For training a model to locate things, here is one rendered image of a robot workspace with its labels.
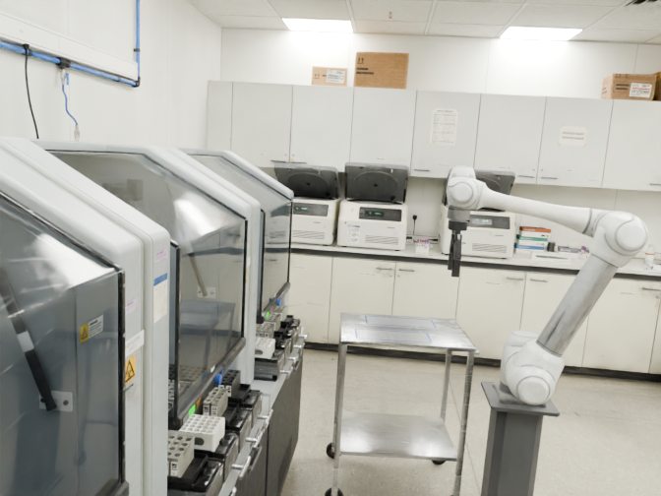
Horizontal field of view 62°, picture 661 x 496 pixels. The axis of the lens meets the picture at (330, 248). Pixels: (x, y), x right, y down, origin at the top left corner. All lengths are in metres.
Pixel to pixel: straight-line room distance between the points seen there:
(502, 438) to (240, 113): 3.43
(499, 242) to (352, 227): 1.16
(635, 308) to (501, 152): 1.61
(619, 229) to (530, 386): 0.61
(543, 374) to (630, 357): 2.96
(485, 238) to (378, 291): 0.95
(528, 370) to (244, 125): 3.42
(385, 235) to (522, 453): 2.43
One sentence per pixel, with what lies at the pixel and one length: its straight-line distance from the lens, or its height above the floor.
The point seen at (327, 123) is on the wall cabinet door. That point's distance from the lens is 4.72.
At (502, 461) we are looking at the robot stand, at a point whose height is 0.46.
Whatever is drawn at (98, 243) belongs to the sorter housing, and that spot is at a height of 1.44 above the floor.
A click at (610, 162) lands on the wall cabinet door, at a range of 5.00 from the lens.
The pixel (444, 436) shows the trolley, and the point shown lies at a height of 0.28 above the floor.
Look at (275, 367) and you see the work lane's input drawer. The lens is 2.23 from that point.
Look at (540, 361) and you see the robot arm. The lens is 2.12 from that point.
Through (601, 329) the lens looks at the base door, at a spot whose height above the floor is 0.41.
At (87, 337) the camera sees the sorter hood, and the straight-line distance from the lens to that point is 0.96.
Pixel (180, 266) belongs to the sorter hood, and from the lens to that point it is 1.28.
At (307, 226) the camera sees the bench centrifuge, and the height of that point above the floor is 1.05.
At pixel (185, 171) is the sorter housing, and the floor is 1.54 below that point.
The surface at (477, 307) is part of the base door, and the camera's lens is 4.60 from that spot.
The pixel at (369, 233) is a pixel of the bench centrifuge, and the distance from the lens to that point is 4.44.
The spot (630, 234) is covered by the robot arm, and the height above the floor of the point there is 1.43.
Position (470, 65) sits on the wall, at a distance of 5.13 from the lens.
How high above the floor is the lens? 1.62
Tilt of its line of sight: 9 degrees down
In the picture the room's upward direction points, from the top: 3 degrees clockwise
